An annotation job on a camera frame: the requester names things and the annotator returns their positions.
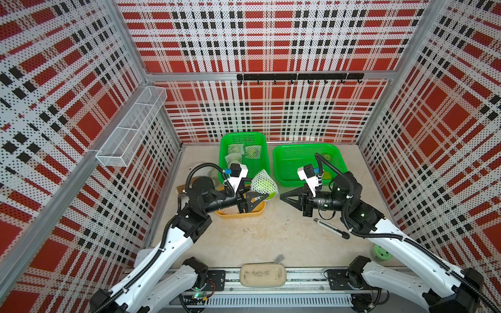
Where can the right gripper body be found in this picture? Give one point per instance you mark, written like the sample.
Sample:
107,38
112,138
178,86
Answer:
324,201

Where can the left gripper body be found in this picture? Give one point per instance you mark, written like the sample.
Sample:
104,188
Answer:
221,201

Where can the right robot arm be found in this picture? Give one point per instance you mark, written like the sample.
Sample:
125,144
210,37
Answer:
436,285

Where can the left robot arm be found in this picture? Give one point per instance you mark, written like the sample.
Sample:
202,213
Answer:
180,233

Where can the yellow plastic bowl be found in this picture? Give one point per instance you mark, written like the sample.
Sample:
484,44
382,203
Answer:
233,212

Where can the green basket with fruit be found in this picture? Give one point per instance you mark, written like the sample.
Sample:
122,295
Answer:
288,158

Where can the black pen tool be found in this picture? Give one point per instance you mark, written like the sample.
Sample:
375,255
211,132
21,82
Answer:
332,229

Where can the empty green plastic basket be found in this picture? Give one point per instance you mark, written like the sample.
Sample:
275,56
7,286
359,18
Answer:
248,148

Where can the green tape roll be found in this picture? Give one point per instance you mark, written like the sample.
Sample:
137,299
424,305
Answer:
380,254

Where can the beige sponge block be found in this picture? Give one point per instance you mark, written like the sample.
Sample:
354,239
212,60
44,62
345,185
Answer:
263,275

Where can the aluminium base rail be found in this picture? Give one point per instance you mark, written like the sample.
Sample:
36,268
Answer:
150,295

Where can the clear wall shelf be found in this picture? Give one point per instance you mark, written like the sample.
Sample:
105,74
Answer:
123,143

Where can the black hook rail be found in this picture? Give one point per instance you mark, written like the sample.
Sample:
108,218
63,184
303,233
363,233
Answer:
300,76

